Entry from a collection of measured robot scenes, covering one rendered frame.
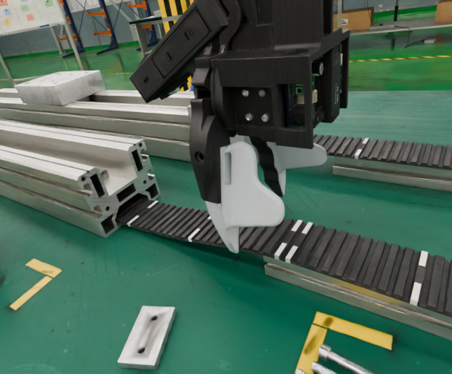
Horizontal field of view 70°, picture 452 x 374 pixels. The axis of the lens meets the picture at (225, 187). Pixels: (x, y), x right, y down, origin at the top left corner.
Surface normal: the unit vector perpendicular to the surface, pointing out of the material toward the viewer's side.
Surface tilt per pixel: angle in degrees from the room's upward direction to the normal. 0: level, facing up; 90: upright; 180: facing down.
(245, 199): 73
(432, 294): 1
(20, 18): 90
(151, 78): 91
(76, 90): 90
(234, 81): 90
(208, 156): 101
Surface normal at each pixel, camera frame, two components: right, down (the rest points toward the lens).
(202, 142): -0.57, 0.19
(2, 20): -0.16, 0.54
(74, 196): -0.55, 0.51
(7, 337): -0.16, -0.84
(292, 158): -0.42, 0.74
